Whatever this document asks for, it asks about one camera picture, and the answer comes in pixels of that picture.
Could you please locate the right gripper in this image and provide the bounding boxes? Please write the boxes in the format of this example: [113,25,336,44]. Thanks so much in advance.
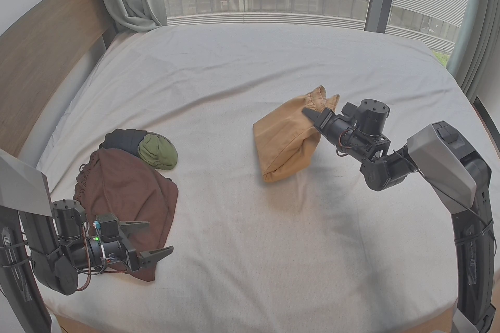
[318,110,358,146]

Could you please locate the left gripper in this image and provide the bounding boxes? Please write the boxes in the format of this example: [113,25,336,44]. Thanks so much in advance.
[88,220,174,273]

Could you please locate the tan shorts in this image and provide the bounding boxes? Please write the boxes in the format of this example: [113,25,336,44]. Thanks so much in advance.
[253,85,340,184]

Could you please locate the bed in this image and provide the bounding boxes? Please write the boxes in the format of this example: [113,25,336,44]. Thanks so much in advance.
[0,0,500,333]

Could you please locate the brown garment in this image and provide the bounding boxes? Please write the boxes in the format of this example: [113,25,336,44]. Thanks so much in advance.
[74,148,179,282]

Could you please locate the green garment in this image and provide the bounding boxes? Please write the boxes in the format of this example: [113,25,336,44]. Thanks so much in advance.
[139,134,179,171]

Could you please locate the black garment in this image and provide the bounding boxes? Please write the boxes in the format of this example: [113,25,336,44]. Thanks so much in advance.
[98,129,149,158]

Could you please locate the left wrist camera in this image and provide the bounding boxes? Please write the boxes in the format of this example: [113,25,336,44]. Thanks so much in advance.
[93,214,118,242]

